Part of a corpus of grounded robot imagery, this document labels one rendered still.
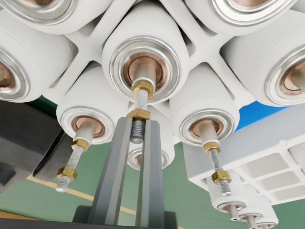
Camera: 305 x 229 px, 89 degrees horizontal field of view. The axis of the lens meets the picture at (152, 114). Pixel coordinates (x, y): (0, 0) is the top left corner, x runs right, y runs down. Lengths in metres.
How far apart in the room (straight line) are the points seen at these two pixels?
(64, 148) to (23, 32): 0.36
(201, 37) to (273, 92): 0.11
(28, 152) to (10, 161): 0.04
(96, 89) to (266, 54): 0.20
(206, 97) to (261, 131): 0.30
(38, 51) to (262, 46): 0.25
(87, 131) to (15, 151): 0.32
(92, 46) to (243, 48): 0.20
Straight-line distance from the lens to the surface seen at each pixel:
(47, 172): 0.55
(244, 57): 0.23
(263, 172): 0.58
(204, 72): 0.27
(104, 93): 0.23
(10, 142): 0.52
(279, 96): 0.23
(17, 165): 0.53
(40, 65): 0.22
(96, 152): 0.77
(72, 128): 0.25
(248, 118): 0.48
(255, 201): 0.62
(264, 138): 0.48
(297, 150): 0.50
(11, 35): 0.22
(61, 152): 0.52
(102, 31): 0.24
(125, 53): 0.16
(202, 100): 0.21
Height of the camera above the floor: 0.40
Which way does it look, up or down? 48 degrees down
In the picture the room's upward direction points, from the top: 178 degrees counter-clockwise
